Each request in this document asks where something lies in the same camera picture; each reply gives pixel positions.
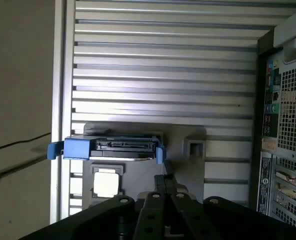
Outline hard disk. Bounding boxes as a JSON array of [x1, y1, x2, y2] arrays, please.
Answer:
[[47, 136, 166, 165]]

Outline grey parts rack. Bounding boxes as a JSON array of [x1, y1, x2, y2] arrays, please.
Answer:
[[81, 121, 206, 211]]

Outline silver CPU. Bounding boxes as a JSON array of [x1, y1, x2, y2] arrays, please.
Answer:
[[93, 171, 120, 197]]

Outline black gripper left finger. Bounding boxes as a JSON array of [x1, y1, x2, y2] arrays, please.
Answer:
[[18, 174, 167, 240]]

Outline thin black floor cable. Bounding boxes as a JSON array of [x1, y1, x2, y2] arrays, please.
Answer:
[[0, 132, 52, 153]]

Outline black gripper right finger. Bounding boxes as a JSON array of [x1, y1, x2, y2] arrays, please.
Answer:
[[165, 173, 296, 240]]

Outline black open PC case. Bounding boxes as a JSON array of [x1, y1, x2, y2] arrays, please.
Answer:
[[247, 4, 296, 231]]

